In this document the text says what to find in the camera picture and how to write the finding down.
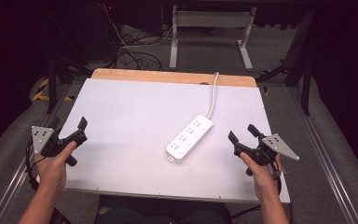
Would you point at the person's left hand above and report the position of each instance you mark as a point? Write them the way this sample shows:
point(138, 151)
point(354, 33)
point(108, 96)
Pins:
point(52, 169)

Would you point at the white board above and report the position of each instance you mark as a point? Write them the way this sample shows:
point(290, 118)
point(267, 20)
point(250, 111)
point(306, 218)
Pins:
point(121, 124)

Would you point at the yellow black hazard tape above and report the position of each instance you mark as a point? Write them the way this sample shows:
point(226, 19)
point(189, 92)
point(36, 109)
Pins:
point(43, 91)

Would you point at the white metal desk frame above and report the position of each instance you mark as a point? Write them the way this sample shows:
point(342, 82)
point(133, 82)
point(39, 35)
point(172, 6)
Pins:
point(211, 20)

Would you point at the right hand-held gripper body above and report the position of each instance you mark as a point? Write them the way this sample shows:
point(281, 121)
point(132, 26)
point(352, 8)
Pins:
point(278, 146)

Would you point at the aluminium rail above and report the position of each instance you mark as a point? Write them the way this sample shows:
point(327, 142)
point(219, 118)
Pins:
point(21, 174)
point(326, 161)

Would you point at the white power strip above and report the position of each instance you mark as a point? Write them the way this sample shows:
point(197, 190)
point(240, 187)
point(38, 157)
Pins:
point(189, 138)

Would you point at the person's right hand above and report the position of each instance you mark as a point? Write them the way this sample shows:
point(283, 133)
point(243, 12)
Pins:
point(261, 179)

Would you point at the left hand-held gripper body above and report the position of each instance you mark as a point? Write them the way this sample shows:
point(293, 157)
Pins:
point(41, 137)

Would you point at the black metal stand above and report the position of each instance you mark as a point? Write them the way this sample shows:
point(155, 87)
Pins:
point(53, 84)
point(304, 62)

